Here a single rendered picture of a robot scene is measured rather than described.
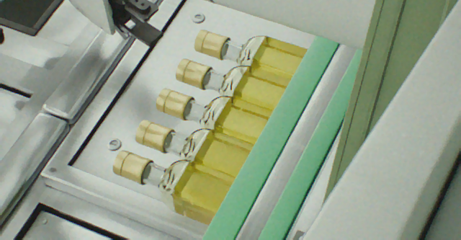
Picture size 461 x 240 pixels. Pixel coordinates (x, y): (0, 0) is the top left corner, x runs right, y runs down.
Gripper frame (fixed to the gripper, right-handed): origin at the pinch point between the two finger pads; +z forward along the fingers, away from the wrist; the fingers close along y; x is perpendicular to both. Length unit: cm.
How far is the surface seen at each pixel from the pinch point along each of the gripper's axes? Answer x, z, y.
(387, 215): -41, 66, 67
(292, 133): -9.9, 35.7, 13.0
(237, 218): -22.6, 38.3, 13.3
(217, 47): 2.1, 12.6, 1.3
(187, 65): -3.1, 11.5, 1.4
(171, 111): -9.9, 14.5, 0.1
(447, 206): -35, 66, 60
